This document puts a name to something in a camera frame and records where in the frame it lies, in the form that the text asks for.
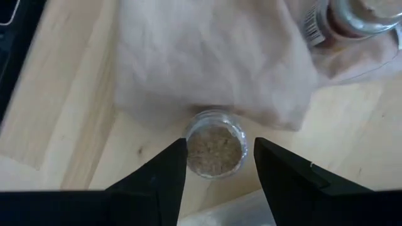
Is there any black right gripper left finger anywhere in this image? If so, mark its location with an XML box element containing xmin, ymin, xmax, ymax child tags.
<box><xmin>106</xmin><ymin>137</ymin><xmax>188</xmax><ymax>226</ymax></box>

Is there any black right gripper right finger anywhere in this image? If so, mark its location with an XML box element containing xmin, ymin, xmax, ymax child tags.
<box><xmin>253</xmin><ymin>136</ymin><xmax>346</xmax><ymax>226</ymax></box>

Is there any cork-stoppered glass spice jar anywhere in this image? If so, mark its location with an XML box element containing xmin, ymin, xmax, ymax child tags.
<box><xmin>301</xmin><ymin>0</ymin><xmax>402</xmax><ymax>48</ymax></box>
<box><xmin>183</xmin><ymin>108</ymin><xmax>249</xmax><ymax>180</ymax></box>

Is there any beige cloth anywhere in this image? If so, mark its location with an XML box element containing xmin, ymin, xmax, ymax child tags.
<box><xmin>112</xmin><ymin>0</ymin><xmax>402</xmax><ymax>131</ymax></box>

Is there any black aluminium frame rail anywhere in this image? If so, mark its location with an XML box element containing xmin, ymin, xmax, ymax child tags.
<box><xmin>0</xmin><ymin>0</ymin><xmax>48</xmax><ymax>125</ymax></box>

